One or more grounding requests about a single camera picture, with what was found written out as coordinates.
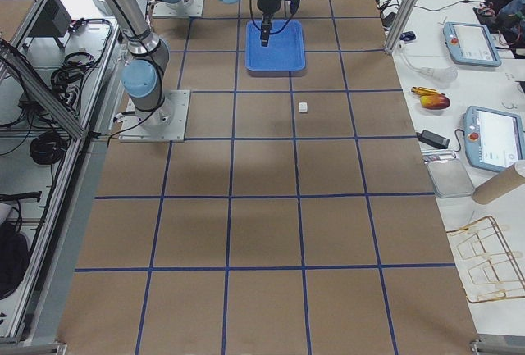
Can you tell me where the teach pendant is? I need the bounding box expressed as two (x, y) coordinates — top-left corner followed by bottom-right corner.
(463, 106), (524, 172)
(442, 22), (501, 68)

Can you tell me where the aluminium frame post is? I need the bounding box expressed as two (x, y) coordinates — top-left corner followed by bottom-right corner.
(384, 0), (417, 54)

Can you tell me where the mango fruit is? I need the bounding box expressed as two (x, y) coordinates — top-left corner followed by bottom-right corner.
(420, 94), (450, 110)

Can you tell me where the teach pendant near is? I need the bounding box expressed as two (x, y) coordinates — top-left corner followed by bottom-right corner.
(463, 106), (524, 172)

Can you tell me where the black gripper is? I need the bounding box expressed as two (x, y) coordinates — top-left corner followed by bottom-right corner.
(257, 0), (283, 47)

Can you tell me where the metal tin tray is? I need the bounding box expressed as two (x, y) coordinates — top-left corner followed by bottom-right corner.
(426, 159), (474, 198)

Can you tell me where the teach pendant far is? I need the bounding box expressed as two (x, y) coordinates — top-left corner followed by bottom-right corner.
(442, 22), (501, 68)

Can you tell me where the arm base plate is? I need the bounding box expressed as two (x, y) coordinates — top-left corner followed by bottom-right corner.
(118, 89), (191, 143)
(152, 0), (204, 19)

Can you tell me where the clear light bulb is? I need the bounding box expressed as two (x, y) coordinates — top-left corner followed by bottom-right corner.
(418, 66), (458, 84)

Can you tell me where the black power adapter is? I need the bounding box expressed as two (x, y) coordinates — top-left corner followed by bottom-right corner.
(416, 130), (450, 149)

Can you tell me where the gold wire rack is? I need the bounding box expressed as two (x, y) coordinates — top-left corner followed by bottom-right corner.
(446, 216), (524, 304)

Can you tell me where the cardboard tube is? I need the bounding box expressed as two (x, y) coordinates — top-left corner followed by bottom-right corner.
(472, 160), (524, 205)

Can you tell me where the brass cylinder tool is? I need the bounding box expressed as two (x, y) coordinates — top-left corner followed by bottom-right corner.
(411, 87), (441, 97)

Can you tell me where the blue plastic tray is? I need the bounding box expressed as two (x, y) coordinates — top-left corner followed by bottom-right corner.
(245, 20), (306, 73)

